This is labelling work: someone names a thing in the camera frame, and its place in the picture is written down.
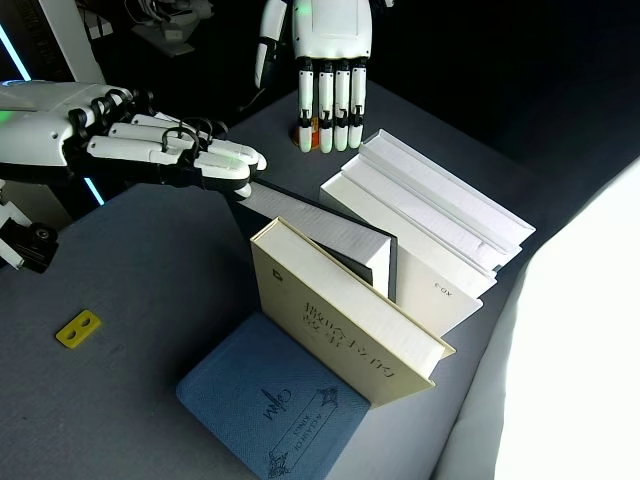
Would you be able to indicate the white book marked XD-3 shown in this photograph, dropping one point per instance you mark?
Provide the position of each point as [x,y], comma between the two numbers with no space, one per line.
[430,295]

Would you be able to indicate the cream hardcover book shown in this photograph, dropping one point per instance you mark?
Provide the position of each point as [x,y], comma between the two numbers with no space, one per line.
[300,310]

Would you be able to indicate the cyan light strip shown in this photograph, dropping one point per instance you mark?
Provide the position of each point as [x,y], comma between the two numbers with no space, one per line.
[15,52]

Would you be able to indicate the blue notebook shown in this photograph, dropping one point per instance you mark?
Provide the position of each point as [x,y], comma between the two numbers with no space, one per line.
[235,370]

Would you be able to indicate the white book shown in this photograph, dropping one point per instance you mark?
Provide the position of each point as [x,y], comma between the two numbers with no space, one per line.
[428,211]
[448,186]

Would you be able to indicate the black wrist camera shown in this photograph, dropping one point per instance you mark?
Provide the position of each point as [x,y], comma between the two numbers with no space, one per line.
[35,245]

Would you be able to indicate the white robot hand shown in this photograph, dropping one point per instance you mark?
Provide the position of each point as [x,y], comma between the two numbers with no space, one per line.
[40,130]
[330,25]

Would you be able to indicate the grey table cloth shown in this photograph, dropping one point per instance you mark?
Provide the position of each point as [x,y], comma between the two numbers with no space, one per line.
[150,280]

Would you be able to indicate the white stand base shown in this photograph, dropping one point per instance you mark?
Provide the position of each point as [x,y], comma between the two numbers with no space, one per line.
[52,205]

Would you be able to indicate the yellow two-hole block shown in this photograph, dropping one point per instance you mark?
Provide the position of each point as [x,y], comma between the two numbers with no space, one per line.
[80,327]

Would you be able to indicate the grey background device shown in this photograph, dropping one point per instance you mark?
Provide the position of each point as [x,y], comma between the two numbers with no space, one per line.
[170,42]

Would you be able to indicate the black cover book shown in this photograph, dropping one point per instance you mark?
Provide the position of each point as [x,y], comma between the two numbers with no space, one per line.
[320,225]

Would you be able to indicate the small orange toy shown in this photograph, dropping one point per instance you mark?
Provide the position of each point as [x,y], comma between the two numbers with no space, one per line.
[315,135]

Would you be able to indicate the white upright post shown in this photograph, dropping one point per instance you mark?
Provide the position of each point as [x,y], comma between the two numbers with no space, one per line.
[65,30]

